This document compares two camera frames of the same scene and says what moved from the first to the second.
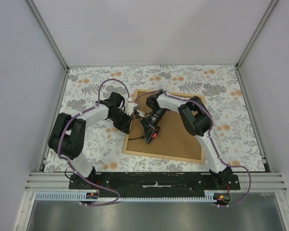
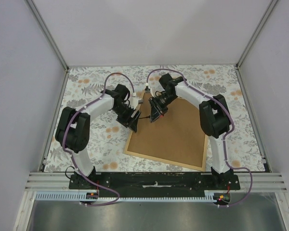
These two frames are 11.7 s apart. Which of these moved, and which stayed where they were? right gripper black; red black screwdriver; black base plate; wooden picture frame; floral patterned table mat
Moved: red black screwdriver; right gripper black
Stayed: floral patterned table mat; wooden picture frame; black base plate
